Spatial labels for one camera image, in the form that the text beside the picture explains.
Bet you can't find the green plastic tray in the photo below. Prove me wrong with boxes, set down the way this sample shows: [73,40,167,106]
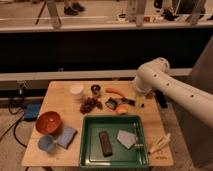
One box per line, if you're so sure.
[79,115,149,170]

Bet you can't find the blue cup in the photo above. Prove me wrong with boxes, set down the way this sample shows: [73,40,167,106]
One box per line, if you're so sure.
[38,135,55,153]

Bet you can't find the yellow banana toy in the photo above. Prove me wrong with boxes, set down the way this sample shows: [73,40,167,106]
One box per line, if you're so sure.
[148,133,171,154]

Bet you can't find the black cable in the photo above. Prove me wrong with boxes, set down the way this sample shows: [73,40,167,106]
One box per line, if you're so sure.
[0,84,28,149]

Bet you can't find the white cup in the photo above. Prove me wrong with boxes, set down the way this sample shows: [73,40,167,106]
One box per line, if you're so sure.
[70,84,84,99]

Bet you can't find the black handled brush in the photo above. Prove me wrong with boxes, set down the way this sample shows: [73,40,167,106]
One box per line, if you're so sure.
[105,97,135,110]

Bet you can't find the red bowl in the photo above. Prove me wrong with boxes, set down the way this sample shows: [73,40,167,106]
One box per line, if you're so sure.
[35,111,62,135]

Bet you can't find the blue box on floor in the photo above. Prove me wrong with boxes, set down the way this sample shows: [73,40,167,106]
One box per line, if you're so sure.
[24,103,41,121]

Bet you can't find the grey folded cloth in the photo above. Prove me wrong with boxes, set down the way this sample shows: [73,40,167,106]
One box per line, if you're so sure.
[117,130,136,149]

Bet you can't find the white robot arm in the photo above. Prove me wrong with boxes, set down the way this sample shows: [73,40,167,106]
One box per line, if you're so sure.
[133,57,213,128]

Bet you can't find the dark brown block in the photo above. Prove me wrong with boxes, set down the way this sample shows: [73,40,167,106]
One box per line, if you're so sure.
[99,131,112,157]

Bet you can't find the small metal cup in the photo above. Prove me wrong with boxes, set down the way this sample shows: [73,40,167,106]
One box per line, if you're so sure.
[91,84,101,96]

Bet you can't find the orange fruit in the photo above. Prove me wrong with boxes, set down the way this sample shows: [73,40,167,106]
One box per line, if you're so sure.
[115,104,128,115]

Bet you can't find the orange carrot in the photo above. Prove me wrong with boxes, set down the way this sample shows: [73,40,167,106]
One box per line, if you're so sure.
[105,88,125,97]

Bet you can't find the blue sponge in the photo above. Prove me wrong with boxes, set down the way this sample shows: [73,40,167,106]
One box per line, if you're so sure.
[56,127,77,149]

